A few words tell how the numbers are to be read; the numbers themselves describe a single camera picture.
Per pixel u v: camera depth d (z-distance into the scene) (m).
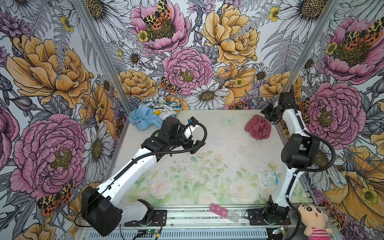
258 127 1.03
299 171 0.57
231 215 0.74
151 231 0.71
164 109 1.10
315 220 0.67
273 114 0.83
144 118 1.05
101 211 0.38
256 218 0.74
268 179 0.87
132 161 0.47
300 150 0.58
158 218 0.73
